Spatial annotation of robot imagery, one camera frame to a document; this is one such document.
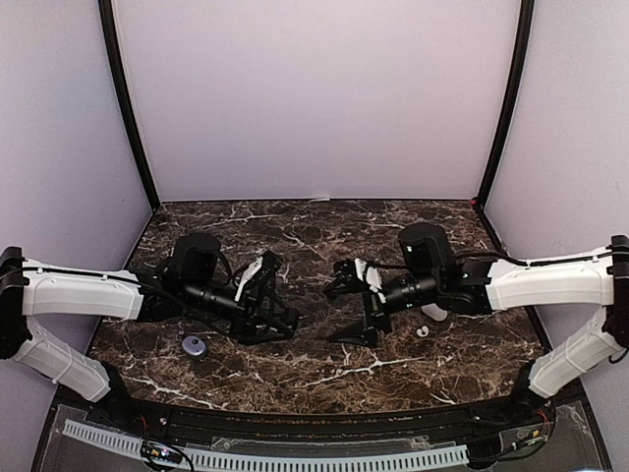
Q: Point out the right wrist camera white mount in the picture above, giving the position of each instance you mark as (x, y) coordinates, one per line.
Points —
(365, 271)

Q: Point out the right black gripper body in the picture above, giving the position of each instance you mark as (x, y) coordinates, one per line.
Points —
(374, 312)

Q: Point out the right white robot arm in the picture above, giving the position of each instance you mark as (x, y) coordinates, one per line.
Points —
(481, 283)

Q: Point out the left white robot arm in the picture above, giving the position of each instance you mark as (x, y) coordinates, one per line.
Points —
(195, 280)

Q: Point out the right black frame post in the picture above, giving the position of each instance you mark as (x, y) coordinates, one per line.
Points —
(516, 69)

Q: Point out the white slotted cable duct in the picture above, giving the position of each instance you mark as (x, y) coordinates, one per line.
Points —
(266, 456)

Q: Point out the purple charging case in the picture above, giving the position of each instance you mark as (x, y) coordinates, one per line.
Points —
(194, 347)

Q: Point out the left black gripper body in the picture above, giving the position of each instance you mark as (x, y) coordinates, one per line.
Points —
(248, 298)

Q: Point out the black frame post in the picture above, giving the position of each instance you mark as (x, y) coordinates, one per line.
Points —
(126, 107)
(516, 69)

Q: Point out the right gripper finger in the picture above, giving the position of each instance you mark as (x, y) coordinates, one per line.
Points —
(362, 336)
(343, 285)

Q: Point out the white charging case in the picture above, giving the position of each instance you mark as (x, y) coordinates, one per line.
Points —
(435, 313)

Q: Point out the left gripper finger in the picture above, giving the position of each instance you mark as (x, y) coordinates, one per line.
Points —
(283, 318)
(270, 333)

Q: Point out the left black frame post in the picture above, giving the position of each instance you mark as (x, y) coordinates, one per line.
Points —
(126, 107)

